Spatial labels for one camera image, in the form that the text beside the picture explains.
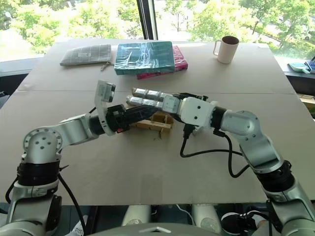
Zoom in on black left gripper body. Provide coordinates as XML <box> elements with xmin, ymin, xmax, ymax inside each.
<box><xmin>105</xmin><ymin>104</ymin><xmax>131</xmax><ymax>135</ymax></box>

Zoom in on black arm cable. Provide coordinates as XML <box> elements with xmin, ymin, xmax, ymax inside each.
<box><xmin>5</xmin><ymin>167</ymin><xmax>87</xmax><ymax>233</ymax></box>
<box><xmin>180</xmin><ymin>124</ymin><xmax>251</xmax><ymax>178</ymax></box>

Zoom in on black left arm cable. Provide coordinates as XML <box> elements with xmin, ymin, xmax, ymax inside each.
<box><xmin>5</xmin><ymin>167</ymin><xmax>87</xmax><ymax>233</ymax></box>

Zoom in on white rounded robot leg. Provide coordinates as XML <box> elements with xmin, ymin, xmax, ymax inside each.
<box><xmin>121</xmin><ymin>205</ymin><xmax>151</xmax><ymax>227</ymax></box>
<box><xmin>191</xmin><ymin>204</ymin><xmax>222</xmax><ymax>234</ymax></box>

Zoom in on grey checked fabric pouch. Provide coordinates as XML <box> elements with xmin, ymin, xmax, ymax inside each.
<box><xmin>60</xmin><ymin>43</ymin><xmax>113</xmax><ymax>72</ymax></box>

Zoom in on teal plastic-wrapped book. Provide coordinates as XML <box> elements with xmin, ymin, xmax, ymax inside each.
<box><xmin>114</xmin><ymin>41</ymin><xmax>176</xmax><ymax>76</ymax></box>

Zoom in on brown cardboard table sheet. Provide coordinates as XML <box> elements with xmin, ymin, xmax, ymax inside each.
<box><xmin>0</xmin><ymin>90</ymin><xmax>315</xmax><ymax>207</ymax></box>

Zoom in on thin white cable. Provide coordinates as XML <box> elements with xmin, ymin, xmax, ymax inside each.
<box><xmin>175</xmin><ymin>204</ymin><xmax>195</xmax><ymax>226</ymax></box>

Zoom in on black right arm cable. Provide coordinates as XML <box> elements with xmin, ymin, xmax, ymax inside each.
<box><xmin>180</xmin><ymin>124</ymin><xmax>251</xmax><ymax>178</ymax></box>

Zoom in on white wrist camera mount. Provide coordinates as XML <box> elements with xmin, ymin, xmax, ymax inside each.
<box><xmin>94</xmin><ymin>80</ymin><xmax>116</xmax><ymax>136</ymax></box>
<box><xmin>164</xmin><ymin>95</ymin><xmax>219</xmax><ymax>136</ymax></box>

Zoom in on black sneaker white stripes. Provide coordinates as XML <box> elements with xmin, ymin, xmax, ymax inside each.
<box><xmin>220</xmin><ymin>209</ymin><xmax>269</xmax><ymax>236</ymax></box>

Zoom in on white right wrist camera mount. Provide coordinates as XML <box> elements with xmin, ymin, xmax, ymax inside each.
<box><xmin>164</xmin><ymin>95</ymin><xmax>219</xmax><ymax>136</ymax></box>

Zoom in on pale pink mug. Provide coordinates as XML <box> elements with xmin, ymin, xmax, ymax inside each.
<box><xmin>212</xmin><ymin>35</ymin><xmax>240</xmax><ymax>64</ymax></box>

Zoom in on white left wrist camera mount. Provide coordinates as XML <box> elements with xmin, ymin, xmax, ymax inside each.
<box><xmin>94</xmin><ymin>80</ymin><xmax>116</xmax><ymax>136</ymax></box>

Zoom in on pink book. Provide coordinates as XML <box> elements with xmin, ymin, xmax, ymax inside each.
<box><xmin>136</xmin><ymin>45</ymin><xmax>189</xmax><ymax>81</ymax></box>

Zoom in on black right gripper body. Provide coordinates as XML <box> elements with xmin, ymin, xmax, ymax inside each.
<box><xmin>183</xmin><ymin>92</ymin><xmax>211</xmax><ymax>102</ymax></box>

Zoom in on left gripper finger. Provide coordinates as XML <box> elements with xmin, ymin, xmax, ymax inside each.
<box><xmin>126</xmin><ymin>112</ymin><xmax>157</xmax><ymax>126</ymax></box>
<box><xmin>124</xmin><ymin>106</ymin><xmax>158</xmax><ymax>118</ymax></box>

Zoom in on black window frame post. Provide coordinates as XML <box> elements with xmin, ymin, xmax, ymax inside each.
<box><xmin>136</xmin><ymin>0</ymin><xmax>158</xmax><ymax>40</ymax></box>

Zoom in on teal box with pattern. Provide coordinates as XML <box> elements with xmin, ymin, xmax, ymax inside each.
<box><xmin>287</xmin><ymin>61</ymin><xmax>311</xmax><ymax>74</ymax></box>

